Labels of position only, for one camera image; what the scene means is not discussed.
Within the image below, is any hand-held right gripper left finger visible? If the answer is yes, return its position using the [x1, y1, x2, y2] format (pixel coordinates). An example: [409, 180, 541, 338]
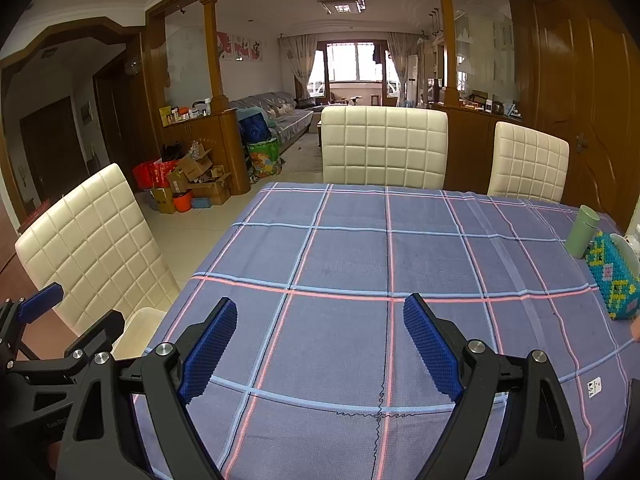
[62, 297, 239, 480]

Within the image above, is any cream quilted chair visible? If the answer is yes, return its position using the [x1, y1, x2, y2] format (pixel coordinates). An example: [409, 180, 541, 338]
[321, 106, 449, 191]
[487, 121, 570, 205]
[15, 162, 181, 361]

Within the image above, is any blue bag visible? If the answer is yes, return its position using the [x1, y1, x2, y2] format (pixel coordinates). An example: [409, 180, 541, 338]
[239, 115, 271, 146]

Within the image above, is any green cup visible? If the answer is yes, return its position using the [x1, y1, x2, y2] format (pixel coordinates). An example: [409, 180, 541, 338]
[565, 205, 600, 260]

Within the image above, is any wooden partition cabinet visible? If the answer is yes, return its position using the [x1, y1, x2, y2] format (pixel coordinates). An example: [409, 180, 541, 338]
[160, 110, 251, 196]

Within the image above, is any wooden counter cabinet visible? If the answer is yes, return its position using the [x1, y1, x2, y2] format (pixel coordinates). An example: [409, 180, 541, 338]
[445, 105, 526, 193]

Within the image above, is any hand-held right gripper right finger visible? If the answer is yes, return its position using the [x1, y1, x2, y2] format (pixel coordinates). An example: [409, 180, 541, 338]
[403, 293, 584, 480]

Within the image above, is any window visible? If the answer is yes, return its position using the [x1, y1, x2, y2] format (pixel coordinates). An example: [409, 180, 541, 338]
[326, 42, 383, 83]

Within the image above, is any dark wooden door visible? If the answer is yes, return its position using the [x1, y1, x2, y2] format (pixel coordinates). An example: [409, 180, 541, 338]
[20, 96, 76, 201]

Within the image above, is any brown cardboard box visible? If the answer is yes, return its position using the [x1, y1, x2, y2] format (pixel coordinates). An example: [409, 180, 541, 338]
[192, 172, 232, 206]

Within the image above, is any blue plaid tablecloth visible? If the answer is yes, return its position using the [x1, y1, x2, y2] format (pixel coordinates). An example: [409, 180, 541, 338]
[132, 182, 640, 480]

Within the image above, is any red bag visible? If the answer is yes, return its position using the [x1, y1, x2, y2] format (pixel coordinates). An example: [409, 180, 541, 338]
[132, 160, 178, 191]

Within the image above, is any open cardboard box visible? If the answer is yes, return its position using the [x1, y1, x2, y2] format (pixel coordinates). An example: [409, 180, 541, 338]
[167, 155, 213, 193]

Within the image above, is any colourful woven bag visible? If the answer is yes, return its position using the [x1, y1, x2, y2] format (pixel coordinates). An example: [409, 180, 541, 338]
[247, 137, 282, 178]

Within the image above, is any grey sofa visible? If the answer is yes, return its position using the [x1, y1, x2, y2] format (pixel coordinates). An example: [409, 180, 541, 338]
[229, 91, 321, 156]

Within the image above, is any ceiling light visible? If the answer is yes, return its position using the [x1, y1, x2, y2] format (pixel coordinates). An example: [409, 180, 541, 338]
[316, 0, 365, 15]

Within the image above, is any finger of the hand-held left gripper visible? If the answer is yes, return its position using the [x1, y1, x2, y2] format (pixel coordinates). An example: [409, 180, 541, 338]
[0, 282, 65, 356]
[10, 310, 126, 387]

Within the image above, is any yellowish cardboard box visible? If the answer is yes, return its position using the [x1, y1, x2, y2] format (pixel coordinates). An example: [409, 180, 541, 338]
[150, 187, 177, 214]

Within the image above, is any white standing air conditioner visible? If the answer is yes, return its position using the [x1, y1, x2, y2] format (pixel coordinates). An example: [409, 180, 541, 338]
[406, 55, 420, 106]

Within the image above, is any patterned curtain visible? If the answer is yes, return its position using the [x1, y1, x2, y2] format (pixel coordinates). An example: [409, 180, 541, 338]
[387, 32, 421, 106]
[280, 35, 316, 101]

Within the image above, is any colourful beaded tissue box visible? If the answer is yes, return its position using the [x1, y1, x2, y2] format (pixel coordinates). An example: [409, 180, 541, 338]
[585, 230, 640, 321]

